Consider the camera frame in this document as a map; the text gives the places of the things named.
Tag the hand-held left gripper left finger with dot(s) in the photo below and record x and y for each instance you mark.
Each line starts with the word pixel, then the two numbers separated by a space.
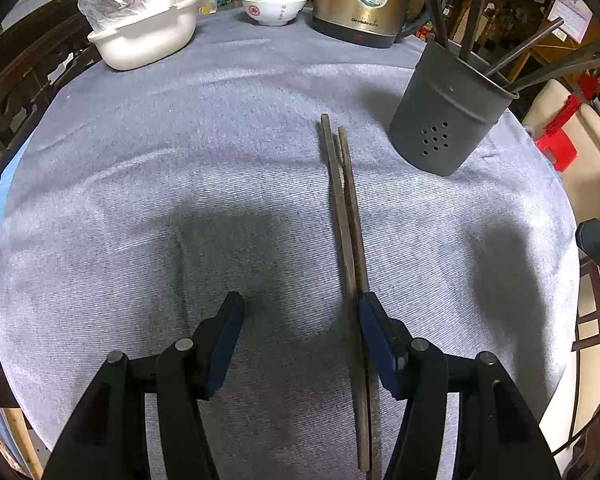
pixel 225 340

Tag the gold electric kettle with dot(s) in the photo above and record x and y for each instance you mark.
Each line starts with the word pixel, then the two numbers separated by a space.
pixel 365 0

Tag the bundle of dark chopsticks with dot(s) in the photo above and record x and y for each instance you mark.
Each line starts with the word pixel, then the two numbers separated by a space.
pixel 525 47

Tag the grey metal chopstick holder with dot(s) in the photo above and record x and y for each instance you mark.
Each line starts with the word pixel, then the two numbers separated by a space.
pixel 445 120

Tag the person's right forearm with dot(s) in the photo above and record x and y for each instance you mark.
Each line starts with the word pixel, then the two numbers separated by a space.
pixel 597 440

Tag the white bowl with red emblem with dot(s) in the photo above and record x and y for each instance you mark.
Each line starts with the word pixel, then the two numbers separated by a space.
pixel 274 12

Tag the dark wooden sideboard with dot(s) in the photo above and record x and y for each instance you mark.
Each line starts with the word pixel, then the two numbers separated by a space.
pixel 10 100

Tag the red plastic stool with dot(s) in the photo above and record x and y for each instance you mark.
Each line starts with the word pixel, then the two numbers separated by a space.
pixel 560 152

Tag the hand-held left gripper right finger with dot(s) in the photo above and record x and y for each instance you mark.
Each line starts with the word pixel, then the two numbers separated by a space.
pixel 377 345

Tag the grey tablecloth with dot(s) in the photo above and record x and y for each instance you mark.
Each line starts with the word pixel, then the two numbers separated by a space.
pixel 180 185

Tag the wall calendar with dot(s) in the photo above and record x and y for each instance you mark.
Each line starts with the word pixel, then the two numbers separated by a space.
pixel 574 12

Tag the white plastic basin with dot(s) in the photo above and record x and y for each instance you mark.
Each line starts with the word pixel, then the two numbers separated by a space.
pixel 140 40

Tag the blue plastic table cover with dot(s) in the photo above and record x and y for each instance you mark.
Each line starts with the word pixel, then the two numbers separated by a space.
pixel 2 195

